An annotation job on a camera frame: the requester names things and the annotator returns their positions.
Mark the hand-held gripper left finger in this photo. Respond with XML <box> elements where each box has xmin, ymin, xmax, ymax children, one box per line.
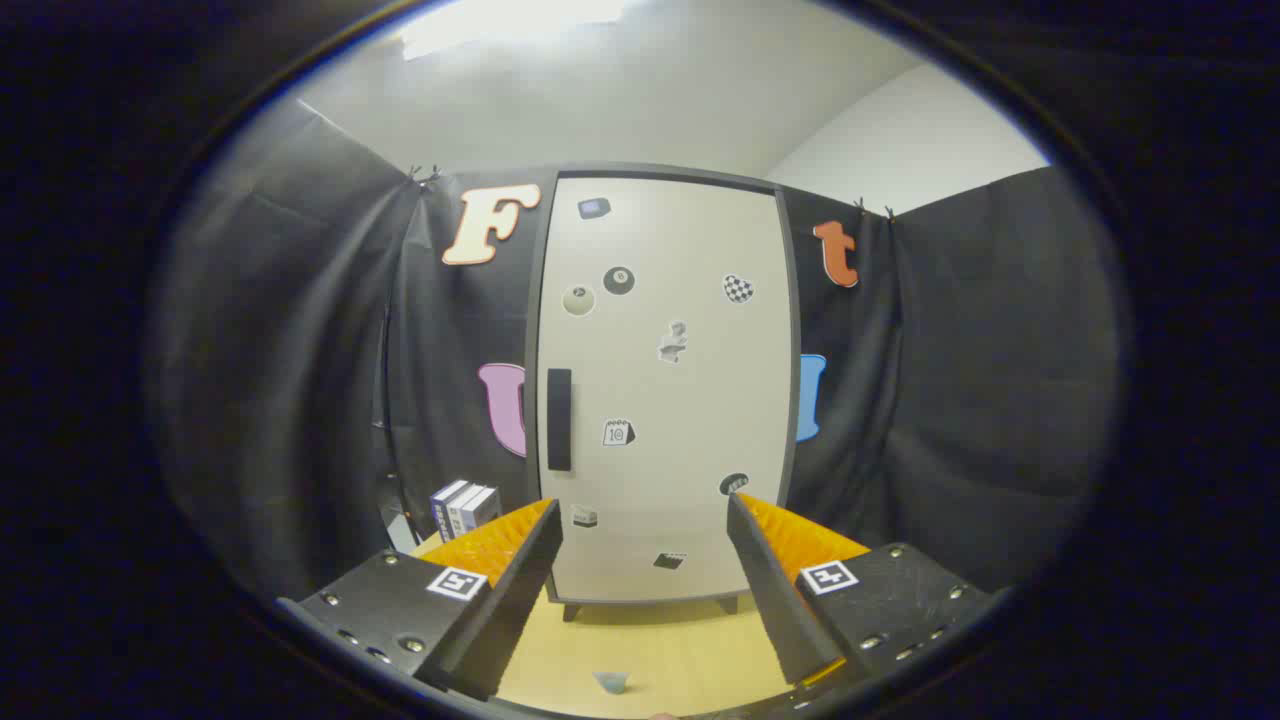
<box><xmin>275</xmin><ymin>498</ymin><xmax>564</xmax><ymax>703</ymax></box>

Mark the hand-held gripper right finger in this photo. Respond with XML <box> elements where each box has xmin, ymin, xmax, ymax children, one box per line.
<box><xmin>726</xmin><ymin>492</ymin><xmax>1011</xmax><ymax>691</ymax></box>

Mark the black door handle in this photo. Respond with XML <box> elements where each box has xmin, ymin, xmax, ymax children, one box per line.
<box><xmin>547</xmin><ymin>368</ymin><xmax>573</xmax><ymax>472</ymax></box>

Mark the white spine book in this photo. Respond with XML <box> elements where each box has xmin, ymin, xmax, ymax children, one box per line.
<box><xmin>447</xmin><ymin>484</ymin><xmax>486</xmax><ymax>537</ymax></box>

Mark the dark blue book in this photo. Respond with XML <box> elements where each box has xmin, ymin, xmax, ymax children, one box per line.
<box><xmin>431</xmin><ymin>480</ymin><xmax>469</xmax><ymax>541</ymax></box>

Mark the dark grey cabinet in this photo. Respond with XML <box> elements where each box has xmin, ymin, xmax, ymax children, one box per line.
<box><xmin>525</xmin><ymin>163</ymin><xmax>802</xmax><ymax>623</ymax></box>

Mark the black backdrop cloth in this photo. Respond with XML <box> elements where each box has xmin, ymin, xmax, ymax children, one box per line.
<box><xmin>150</xmin><ymin>100</ymin><xmax>1121</xmax><ymax>601</ymax></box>

